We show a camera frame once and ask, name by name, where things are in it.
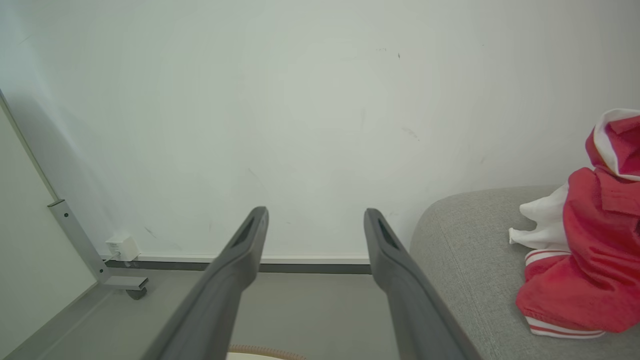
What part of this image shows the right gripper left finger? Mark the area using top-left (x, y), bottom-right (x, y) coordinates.
top-left (141, 206), bottom-right (270, 360)

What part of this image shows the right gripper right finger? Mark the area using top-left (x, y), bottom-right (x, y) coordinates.
top-left (364, 208), bottom-right (483, 360)

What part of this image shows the red white-striped jacket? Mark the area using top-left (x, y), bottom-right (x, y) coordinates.
top-left (509, 108), bottom-right (640, 341)

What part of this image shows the woven laundry basket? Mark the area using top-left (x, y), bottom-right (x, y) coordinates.
top-left (226, 344), bottom-right (308, 360)

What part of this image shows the grey white baseboard strip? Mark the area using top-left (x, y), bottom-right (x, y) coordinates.
top-left (102, 253), bottom-right (373, 275)

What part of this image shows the grey fabric sofa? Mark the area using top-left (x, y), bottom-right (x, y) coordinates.
top-left (409, 185), bottom-right (640, 360)

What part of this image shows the white wall power adapter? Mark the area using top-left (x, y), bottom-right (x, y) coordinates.
top-left (105, 235), bottom-right (141, 263)

